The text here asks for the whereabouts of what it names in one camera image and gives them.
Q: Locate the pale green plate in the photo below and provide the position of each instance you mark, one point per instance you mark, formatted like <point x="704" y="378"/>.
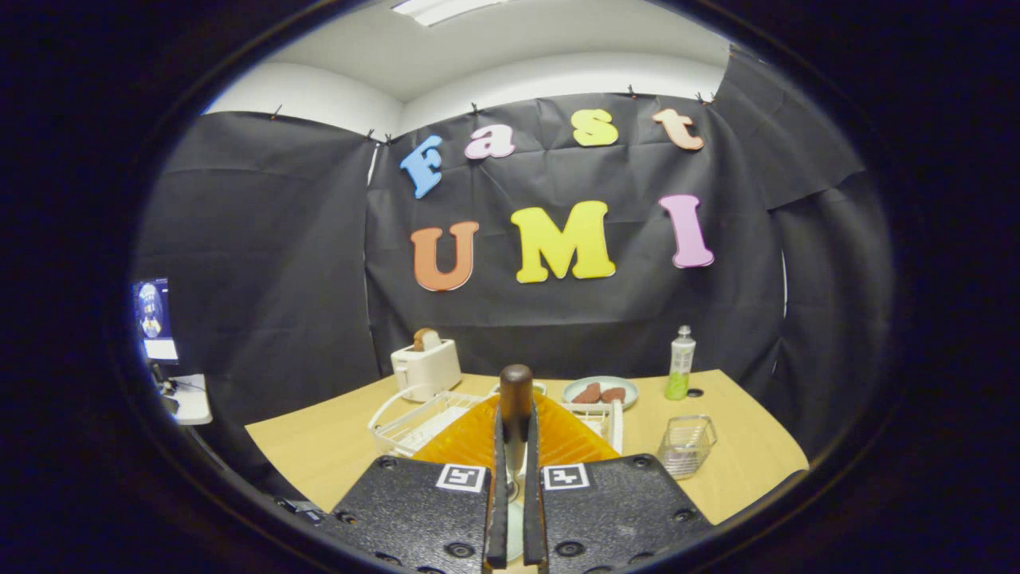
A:
<point x="606" y="381"/>

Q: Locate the ceiling light panel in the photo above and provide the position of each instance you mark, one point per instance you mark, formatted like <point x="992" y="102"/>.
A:
<point x="446" y="9"/>

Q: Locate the brown meat piece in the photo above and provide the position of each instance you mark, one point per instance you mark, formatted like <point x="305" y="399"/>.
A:
<point x="587" y="394"/>
<point x="613" y="395"/>

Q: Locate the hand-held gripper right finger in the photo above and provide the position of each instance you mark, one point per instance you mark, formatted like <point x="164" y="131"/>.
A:
<point x="534" y="510"/>

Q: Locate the white divided grain tray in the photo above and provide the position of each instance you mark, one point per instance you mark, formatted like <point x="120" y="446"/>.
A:
<point x="540" y="388"/>

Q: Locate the white side desk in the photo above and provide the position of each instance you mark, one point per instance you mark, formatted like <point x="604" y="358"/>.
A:
<point x="191" y="402"/>

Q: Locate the white ribbed drain tray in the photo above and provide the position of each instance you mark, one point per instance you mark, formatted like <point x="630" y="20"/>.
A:
<point x="430" y="424"/>

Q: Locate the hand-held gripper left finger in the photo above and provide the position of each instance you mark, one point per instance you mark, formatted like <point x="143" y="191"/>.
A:
<point x="498" y="510"/>

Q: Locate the computer monitor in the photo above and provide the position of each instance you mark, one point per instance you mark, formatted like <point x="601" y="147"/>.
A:
<point x="153" y="319"/>

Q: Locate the toast bread slice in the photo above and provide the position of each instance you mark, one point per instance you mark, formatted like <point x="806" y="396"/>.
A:
<point x="425" y="340"/>

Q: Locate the white toaster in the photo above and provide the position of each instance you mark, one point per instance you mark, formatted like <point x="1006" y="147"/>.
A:
<point x="426" y="371"/>

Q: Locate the green drink bottle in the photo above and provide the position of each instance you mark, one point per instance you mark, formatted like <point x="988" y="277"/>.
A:
<point x="680" y="359"/>

